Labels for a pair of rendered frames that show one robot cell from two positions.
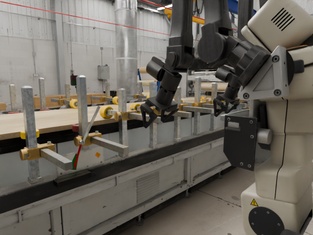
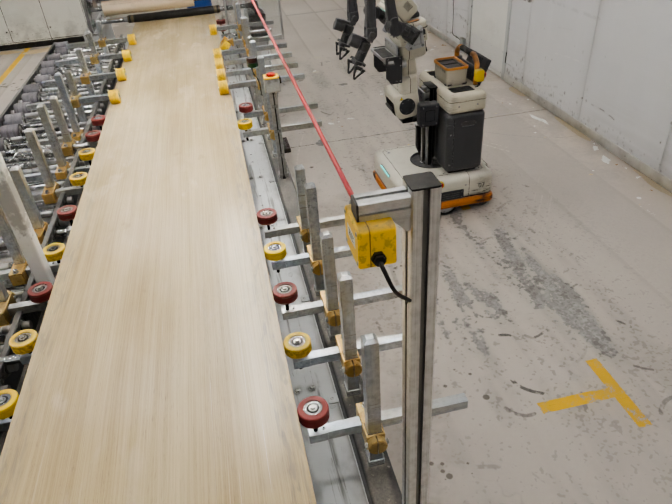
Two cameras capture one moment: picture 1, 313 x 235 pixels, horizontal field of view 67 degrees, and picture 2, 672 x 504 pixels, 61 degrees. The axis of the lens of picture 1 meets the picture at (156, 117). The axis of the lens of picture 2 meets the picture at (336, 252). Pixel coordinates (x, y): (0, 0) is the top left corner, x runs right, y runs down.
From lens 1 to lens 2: 305 cm
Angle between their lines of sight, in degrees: 56
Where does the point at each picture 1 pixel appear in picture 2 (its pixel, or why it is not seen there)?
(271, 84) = (420, 41)
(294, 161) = (412, 71)
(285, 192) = (414, 87)
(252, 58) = (414, 32)
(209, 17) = (391, 13)
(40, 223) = not seen: hidden behind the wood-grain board
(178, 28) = (372, 18)
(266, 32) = (401, 12)
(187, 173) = not seen: hidden behind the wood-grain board
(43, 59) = not seen: outside the picture
